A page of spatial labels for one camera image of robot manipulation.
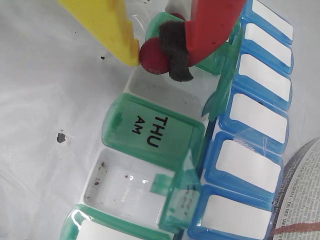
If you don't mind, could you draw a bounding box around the red gripper right finger foam pad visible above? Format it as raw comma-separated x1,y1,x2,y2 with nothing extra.
158,0,247,82

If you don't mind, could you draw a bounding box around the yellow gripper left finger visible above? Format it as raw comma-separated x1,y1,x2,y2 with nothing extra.
57,0,140,67

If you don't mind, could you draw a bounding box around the weekly pill organizer box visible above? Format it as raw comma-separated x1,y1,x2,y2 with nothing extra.
59,0,294,240

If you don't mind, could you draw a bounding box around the white plastic table cover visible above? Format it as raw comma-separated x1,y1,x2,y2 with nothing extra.
0,0,320,240

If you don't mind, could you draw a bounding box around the printed label bottle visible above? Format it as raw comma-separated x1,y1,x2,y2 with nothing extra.
266,136,320,240

